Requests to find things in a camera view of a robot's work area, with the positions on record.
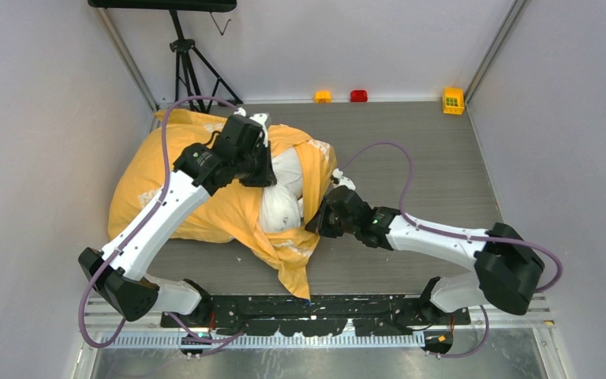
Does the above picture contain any white pillow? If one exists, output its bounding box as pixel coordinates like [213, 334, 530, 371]
[258, 148, 304, 234]

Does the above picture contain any orange pillowcase with white print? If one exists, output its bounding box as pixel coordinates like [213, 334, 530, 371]
[107, 109, 337, 299]

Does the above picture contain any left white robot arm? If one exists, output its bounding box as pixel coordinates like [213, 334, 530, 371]
[78, 112, 275, 327]

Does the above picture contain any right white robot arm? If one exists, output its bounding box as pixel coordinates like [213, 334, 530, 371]
[305, 184, 544, 324]

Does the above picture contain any small yellow toy block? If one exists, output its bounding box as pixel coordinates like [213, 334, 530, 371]
[313, 91, 332, 103]

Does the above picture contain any red toy block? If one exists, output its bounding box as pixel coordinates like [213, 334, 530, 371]
[350, 89, 368, 103]

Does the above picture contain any black tripod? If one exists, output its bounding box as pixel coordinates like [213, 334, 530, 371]
[169, 10, 243, 105]

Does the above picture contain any black panel on tripod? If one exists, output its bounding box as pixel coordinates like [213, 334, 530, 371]
[88, 0, 237, 13]

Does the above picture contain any yellow green toy block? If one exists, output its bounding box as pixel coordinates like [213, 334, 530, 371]
[442, 87, 466, 115]

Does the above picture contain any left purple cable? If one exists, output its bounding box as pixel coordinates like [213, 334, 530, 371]
[77, 96, 254, 358]

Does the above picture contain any white slotted cable duct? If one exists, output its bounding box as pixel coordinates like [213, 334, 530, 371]
[110, 332, 425, 350]

